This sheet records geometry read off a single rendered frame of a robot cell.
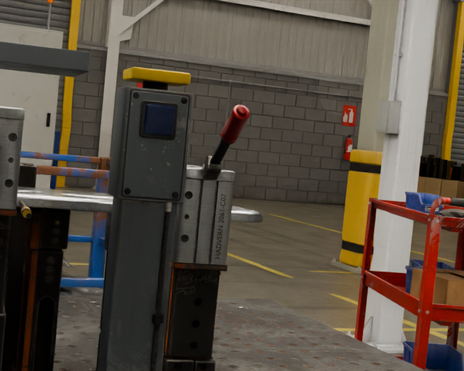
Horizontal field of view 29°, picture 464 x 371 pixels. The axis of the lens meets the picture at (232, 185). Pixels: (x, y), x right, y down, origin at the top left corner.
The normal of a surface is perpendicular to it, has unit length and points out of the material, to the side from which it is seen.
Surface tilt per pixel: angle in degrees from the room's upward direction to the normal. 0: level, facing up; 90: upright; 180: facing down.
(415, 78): 90
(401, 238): 90
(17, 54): 90
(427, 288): 90
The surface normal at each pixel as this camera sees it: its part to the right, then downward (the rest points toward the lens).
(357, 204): -0.90, -0.07
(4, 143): 0.27, 0.07
